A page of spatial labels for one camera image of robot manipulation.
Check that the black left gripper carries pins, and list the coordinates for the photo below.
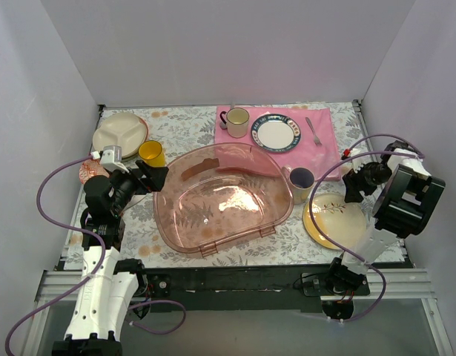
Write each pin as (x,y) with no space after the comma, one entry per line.
(146,176)

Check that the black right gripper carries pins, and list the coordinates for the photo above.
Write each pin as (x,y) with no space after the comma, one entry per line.
(353,182)

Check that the cream yellow floral plate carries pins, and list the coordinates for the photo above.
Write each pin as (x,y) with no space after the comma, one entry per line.
(343,222)

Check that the cream divided plate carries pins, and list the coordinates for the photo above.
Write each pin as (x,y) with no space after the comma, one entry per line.
(126,130)

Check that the pink transparent plastic bin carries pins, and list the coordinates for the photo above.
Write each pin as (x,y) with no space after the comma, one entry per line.
(220,196)

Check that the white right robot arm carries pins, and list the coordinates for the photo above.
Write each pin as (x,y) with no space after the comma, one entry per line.
(404,207)

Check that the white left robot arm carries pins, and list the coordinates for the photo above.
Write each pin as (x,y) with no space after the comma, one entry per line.
(109,282)

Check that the yellow mug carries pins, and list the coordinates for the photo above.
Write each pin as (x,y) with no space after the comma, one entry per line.
(151,152)

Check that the pink satin cloth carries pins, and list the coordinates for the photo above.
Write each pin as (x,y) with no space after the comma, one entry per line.
(316,159)

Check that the pink mug purple inside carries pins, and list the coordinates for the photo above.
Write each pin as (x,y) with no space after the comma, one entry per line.
(300,182)

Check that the orange patterned bowl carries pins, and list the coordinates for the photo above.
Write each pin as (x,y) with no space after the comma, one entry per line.
(91,168)

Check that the silver fork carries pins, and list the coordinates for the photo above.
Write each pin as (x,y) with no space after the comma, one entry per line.
(315,136)

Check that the blue rimmed white plate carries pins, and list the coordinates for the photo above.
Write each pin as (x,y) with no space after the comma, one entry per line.
(276,133)

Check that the cream enamel mug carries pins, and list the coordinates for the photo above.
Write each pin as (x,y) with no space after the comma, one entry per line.
(237,120)

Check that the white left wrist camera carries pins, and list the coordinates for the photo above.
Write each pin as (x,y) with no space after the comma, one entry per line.
(110,158)

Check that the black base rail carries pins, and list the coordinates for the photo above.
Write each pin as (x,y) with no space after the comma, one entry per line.
(244,287)

